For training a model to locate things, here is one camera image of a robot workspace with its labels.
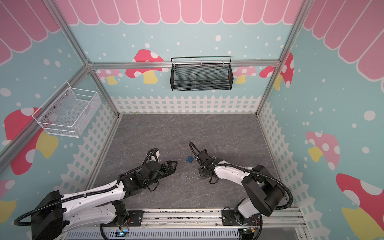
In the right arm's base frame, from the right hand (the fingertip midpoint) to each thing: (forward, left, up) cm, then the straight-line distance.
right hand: (204, 171), depth 90 cm
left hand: (-2, +18, +10) cm, 21 cm away
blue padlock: (+8, +9, 0) cm, 12 cm away
